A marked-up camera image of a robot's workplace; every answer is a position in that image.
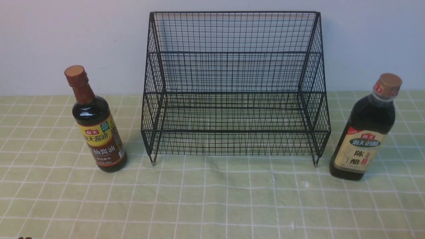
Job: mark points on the black wire mesh shelf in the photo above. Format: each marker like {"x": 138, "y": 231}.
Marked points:
{"x": 235, "y": 84}

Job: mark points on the green checkered tablecloth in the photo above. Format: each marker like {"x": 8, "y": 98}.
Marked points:
{"x": 51, "y": 187}

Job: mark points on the dark vinegar bottle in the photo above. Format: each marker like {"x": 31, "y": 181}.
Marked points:
{"x": 369, "y": 123}

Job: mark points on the dark soy sauce bottle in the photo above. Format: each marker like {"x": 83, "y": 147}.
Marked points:
{"x": 96, "y": 123}

